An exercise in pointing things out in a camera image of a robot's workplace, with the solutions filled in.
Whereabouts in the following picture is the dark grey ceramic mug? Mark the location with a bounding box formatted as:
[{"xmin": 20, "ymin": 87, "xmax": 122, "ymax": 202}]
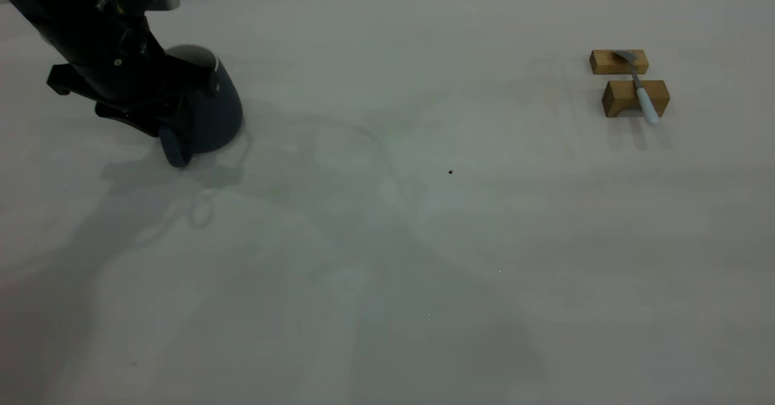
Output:
[{"xmin": 159, "ymin": 44, "xmax": 244, "ymax": 168}]

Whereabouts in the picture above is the metal spoon light blue handle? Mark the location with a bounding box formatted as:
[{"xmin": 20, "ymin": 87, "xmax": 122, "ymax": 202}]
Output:
[{"xmin": 613, "ymin": 50, "xmax": 660, "ymax": 126}]

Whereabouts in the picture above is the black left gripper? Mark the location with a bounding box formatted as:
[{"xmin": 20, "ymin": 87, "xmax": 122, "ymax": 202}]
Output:
[{"xmin": 47, "ymin": 45, "xmax": 219, "ymax": 138}]

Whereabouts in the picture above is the flat rectangular wooden block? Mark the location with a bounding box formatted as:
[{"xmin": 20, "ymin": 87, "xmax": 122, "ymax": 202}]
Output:
[{"xmin": 590, "ymin": 50, "xmax": 649, "ymax": 76}]

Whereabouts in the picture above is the arched wooden block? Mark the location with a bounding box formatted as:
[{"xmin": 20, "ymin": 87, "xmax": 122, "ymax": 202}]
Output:
[{"xmin": 602, "ymin": 80, "xmax": 671, "ymax": 119}]

